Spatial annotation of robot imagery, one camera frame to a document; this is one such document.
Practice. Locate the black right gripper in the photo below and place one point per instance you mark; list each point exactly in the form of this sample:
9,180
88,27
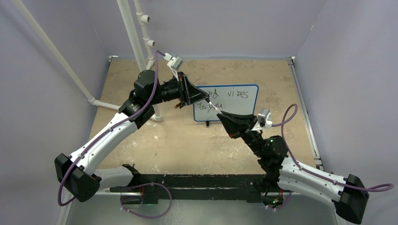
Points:
236,124

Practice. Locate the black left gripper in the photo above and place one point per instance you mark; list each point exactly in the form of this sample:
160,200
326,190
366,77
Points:
188,93

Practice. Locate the white marker pen black cap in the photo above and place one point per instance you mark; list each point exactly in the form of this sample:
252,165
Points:
213,106

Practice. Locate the blue framed whiteboard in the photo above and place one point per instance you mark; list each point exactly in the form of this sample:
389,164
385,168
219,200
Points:
237,99

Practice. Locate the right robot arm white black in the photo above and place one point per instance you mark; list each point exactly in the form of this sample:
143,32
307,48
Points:
346,195

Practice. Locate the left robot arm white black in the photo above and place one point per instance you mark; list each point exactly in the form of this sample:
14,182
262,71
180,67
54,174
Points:
79,173

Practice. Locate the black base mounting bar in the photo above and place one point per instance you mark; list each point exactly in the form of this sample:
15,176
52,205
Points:
251,188

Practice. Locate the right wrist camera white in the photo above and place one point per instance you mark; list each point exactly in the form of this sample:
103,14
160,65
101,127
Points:
264,120

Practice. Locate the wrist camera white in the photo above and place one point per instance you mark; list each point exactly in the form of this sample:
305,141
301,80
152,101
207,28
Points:
174,63
264,120

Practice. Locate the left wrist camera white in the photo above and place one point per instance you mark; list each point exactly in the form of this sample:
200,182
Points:
174,63

